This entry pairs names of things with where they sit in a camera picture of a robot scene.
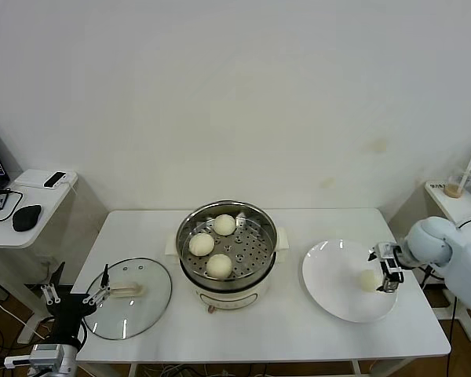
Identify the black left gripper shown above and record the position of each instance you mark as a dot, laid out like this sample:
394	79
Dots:
68	310

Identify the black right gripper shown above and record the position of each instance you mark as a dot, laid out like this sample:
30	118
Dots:
393	268

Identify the white steamed baozi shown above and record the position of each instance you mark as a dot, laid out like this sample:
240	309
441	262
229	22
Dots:
367	280
201	244
224	225
219	266

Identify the round glass pot lid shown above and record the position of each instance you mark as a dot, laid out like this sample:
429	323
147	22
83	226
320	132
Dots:
133	310

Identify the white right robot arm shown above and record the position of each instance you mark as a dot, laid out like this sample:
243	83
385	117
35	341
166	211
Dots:
467	259

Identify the perforated steel steamer basket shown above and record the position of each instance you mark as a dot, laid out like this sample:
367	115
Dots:
251	251

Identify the round white plate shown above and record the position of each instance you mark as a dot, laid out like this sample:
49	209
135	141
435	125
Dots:
329	275

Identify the white side table with laptop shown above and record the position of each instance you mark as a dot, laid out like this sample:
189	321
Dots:
8	235

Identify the black computer mouse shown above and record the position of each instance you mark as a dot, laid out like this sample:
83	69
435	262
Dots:
26	217

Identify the white side table with cup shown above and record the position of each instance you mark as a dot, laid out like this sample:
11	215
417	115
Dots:
455	204

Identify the clear plastic drink cup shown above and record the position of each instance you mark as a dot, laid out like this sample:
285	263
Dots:
457	184

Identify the black and white phone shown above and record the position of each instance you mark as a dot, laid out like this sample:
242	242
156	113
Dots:
55	179

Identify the flat white box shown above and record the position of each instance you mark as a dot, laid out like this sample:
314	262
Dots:
28	178

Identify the cream electric cooking pot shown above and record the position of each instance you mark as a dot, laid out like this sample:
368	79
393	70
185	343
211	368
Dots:
227	300

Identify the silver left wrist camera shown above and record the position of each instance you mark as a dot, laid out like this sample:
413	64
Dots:
45	351

